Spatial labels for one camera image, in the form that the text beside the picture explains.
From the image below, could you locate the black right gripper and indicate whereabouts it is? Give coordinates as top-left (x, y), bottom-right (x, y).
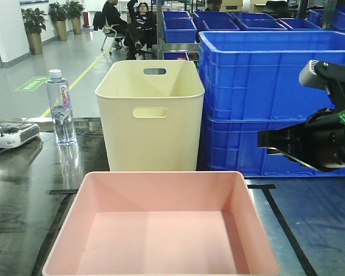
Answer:
top-left (257, 109), bottom-right (345, 171)

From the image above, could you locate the pink plastic bin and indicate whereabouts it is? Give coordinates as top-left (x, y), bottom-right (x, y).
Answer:
top-left (42, 171), bottom-right (280, 275)

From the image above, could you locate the small blue bin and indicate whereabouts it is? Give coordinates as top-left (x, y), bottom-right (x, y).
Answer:
top-left (163, 18), bottom-right (197, 43)

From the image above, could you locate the lower blue plastic crate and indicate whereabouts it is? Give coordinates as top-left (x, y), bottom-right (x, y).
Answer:
top-left (202, 115), bottom-right (345, 178)

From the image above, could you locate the large blue plastic crate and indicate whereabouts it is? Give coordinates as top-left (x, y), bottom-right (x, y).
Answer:
top-left (198, 30), bottom-right (345, 120)

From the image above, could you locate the cream plastic basket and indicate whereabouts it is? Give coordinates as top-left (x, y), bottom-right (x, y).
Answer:
top-left (95, 60), bottom-right (205, 171)

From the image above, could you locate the reclining person in black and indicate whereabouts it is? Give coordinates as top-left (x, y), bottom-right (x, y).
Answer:
top-left (124, 1), bottom-right (155, 60)

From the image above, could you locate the seated person in black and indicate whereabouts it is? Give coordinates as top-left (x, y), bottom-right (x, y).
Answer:
top-left (102, 0), bottom-right (129, 52)

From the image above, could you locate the clear water bottle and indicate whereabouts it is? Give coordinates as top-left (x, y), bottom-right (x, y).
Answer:
top-left (46, 69), bottom-right (77, 145)

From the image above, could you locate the white remote controller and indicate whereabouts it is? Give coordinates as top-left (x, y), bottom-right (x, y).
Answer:
top-left (0, 121), bottom-right (40, 149)

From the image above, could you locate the potted plant beige pot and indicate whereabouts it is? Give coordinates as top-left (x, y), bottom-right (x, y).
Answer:
top-left (21, 8), bottom-right (47, 55)

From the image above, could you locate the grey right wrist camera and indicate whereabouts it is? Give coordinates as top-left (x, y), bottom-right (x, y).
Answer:
top-left (298, 60), bottom-right (345, 112)

